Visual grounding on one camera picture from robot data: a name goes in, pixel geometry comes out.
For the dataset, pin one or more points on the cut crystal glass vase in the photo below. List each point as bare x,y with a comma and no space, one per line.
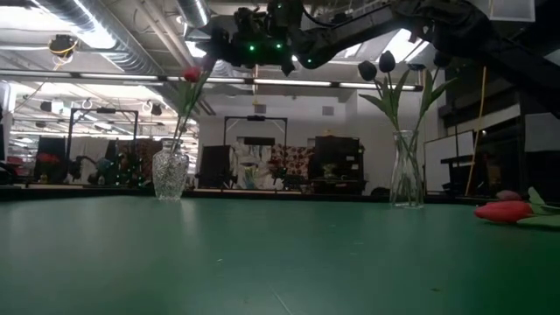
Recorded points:
170,175

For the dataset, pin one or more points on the bright red artificial tulip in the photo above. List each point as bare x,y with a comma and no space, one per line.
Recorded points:
503,212

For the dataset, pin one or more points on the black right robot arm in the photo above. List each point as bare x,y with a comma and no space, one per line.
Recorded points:
459,30

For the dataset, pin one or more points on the smooth clear glass carafe vase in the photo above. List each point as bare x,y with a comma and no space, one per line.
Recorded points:
404,175

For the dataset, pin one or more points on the long LED light bar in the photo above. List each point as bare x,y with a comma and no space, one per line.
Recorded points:
289,82

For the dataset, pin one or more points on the floral patterned cloth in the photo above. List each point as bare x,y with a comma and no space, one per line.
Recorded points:
297,162

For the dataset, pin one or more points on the black standing panel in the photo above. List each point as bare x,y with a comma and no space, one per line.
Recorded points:
214,166

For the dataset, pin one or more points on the black cabinet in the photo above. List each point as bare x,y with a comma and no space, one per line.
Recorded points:
339,153

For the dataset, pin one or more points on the dark rounded object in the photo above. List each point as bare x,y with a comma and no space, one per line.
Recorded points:
380,191

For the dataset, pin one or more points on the white board panel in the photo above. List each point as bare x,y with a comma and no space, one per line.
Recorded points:
446,157

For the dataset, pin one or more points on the green table mat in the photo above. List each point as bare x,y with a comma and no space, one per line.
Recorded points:
262,262

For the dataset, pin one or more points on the red flower bouquet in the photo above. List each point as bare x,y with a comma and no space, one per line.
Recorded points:
48,158

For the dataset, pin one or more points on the white ceiling box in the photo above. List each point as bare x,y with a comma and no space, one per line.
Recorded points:
512,11

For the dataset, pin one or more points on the silver ventilation duct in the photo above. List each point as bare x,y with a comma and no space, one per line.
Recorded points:
194,11

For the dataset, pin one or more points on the square wall vent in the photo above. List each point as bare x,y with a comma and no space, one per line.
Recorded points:
260,109
328,110

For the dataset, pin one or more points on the black camera rig frame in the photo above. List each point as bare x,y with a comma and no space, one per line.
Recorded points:
256,118

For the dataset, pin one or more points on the large silver spiral duct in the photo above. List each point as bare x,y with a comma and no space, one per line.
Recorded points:
109,48

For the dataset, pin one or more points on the white wall panel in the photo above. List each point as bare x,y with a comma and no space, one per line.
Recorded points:
542,131

